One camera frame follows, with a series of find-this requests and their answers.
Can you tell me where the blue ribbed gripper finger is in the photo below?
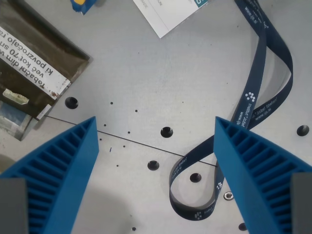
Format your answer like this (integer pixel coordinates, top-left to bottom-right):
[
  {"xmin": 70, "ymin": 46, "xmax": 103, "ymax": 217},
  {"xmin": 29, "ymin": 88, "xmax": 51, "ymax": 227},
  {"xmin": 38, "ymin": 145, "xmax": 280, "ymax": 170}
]
[
  {"xmin": 213, "ymin": 117, "xmax": 312, "ymax": 234},
  {"xmin": 0, "ymin": 116, "xmax": 100, "ymax": 234}
]

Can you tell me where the blue and yellow bag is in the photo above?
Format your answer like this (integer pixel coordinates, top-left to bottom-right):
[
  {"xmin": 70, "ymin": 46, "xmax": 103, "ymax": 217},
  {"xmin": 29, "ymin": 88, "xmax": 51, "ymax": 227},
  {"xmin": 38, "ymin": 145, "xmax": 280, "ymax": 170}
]
[{"xmin": 70, "ymin": 0, "xmax": 97, "ymax": 15}]

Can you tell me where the dark tobacco pouch with label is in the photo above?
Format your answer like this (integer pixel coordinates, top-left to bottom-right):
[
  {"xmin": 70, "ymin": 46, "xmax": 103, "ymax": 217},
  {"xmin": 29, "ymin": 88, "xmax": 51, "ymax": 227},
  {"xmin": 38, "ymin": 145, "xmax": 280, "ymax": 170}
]
[{"xmin": 0, "ymin": 0, "xmax": 92, "ymax": 141}]

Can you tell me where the white badge card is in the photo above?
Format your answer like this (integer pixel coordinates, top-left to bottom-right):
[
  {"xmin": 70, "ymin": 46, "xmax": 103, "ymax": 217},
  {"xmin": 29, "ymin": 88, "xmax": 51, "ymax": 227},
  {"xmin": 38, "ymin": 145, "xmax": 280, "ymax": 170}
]
[{"xmin": 133, "ymin": 0, "xmax": 210, "ymax": 39}]

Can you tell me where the navy printed lanyard strap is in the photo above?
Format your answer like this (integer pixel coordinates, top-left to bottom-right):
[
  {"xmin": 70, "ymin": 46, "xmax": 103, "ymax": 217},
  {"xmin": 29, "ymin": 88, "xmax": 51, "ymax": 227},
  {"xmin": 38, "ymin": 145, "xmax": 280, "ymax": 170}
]
[{"xmin": 169, "ymin": 0, "xmax": 293, "ymax": 221}]

